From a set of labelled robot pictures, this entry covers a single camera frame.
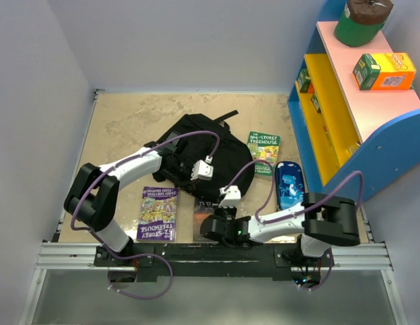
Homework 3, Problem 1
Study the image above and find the aluminium rail frame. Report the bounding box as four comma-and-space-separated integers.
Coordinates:
18, 89, 408, 324

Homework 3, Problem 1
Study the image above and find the purple 52-storey treehouse book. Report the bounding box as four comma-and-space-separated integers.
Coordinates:
136, 186, 179, 242

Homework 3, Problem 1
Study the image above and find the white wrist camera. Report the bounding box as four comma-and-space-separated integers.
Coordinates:
218, 186, 242, 208
190, 160, 213, 181

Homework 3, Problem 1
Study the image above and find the small green box lower shelf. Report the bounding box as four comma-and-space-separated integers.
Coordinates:
310, 93, 321, 113

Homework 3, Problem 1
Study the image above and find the blue pencil case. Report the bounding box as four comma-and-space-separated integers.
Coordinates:
275, 161, 305, 210

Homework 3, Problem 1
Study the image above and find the black student backpack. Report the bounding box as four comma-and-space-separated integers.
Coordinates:
143, 108, 256, 200

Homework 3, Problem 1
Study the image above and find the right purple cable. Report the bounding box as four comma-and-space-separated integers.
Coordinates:
224, 160, 364, 291

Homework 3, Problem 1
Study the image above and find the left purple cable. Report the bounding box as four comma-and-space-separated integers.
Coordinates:
71, 130, 221, 299

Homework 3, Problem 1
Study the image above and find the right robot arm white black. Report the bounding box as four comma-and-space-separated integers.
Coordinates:
200, 193, 360, 266

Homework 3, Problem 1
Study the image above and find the small green box upper shelf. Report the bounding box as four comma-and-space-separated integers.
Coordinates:
297, 68, 314, 93

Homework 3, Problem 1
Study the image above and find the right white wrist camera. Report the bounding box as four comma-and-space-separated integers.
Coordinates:
218, 186, 242, 208

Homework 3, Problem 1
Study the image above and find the colourful wooden shelf unit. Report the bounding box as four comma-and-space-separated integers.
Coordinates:
287, 1, 420, 200

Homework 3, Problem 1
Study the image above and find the small green box shelf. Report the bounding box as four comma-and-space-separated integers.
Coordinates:
297, 68, 314, 93
310, 93, 321, 113

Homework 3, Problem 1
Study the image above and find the green brown cylinder container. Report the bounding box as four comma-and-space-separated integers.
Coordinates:
334, 0, 394, 47

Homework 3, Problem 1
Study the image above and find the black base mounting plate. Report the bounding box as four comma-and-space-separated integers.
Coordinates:
94, 243, 333, 284

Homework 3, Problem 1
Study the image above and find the tale of two cities book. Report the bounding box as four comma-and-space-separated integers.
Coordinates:
193, 198, 214, 243

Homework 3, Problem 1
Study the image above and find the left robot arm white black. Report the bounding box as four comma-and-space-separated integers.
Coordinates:
64, 142, 194, 265

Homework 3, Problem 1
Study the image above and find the purple cable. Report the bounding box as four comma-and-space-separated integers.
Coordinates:
71, 130, 221, 299
224, 160, 364, 291

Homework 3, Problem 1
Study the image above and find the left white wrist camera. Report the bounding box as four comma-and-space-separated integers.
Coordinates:
190, 160, 213, 181

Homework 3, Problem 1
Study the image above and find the green 104-storey treehouse book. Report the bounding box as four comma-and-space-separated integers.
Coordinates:
247, 131, 280, 167

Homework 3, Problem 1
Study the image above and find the orange green crayon box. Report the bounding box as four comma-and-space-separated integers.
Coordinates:
352, 53, 417, 91

